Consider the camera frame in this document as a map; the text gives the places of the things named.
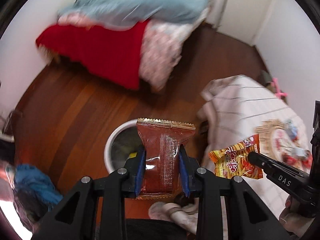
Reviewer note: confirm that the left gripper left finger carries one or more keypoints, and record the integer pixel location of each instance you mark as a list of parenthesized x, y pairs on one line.
[(95, 207)]

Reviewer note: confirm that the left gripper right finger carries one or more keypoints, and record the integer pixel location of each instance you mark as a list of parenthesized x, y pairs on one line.
[(228, 208)]

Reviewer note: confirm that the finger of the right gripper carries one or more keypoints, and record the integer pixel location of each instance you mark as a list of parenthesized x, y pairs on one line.
[(279, 173)]

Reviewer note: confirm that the blue white small carton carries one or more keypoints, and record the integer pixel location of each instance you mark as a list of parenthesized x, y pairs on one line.
[(297, 149)]

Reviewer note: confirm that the orange yellow snack bag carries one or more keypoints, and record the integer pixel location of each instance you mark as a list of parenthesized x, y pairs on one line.
[(233, 160)]

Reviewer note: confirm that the brown snack wrapper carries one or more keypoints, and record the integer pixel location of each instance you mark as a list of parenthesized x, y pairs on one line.
[(162, 140)]

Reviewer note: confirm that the white round trash bin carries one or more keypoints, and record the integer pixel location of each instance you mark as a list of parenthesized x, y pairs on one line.
[(123, 141)]

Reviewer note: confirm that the blue clothes pile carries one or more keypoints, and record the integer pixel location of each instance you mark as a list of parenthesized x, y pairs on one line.
[(30, 179)]

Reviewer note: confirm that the pink plastic toy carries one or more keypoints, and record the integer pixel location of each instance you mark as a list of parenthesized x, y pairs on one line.
[(277, 90)]

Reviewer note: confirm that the white checked tablecloth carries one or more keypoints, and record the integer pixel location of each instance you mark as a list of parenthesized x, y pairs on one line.
[(238, 107)]

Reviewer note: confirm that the red bed sheet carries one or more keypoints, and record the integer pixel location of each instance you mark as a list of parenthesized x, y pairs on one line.
[(110, 54)]

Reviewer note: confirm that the pink checked blanket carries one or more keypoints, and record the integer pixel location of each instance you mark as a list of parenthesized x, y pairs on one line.
[(161, 48)]

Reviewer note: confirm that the light blue duvet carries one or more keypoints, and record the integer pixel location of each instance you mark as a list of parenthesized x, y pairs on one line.
[(126, 13)]

